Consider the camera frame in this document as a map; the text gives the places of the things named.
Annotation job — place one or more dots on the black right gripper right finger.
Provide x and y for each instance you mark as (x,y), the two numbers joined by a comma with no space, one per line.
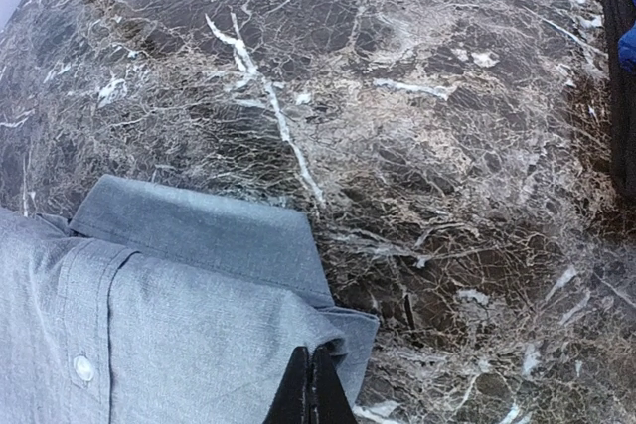
(329,404)

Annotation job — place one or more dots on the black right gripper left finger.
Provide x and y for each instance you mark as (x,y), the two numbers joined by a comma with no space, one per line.
(291,404)

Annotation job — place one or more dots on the grey long sleeve shirt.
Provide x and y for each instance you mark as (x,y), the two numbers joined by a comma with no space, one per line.
(161,305)

